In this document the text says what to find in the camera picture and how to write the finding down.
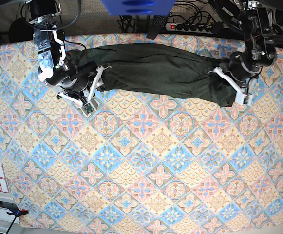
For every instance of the white power strip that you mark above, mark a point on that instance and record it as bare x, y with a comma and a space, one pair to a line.
187, 28

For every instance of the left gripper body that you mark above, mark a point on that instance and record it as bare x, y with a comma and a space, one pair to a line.
240, 68

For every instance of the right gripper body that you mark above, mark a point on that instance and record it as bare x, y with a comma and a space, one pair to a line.
73, 79

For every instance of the blue clamp bottom left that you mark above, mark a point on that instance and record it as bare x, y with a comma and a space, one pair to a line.
16, 213

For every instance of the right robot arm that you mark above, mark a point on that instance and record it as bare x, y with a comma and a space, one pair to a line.
48, 38

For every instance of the black remote control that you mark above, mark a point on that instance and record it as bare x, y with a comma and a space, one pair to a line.
156, 26

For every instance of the green long-sleeve T-shirt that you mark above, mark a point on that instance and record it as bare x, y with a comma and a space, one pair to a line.
159, 69

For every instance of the black round stool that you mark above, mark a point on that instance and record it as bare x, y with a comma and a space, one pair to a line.
19, 31

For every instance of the colourful patterned tablecloth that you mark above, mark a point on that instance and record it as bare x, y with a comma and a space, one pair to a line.
141, 163

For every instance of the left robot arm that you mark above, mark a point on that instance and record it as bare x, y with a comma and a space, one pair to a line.
251, 21

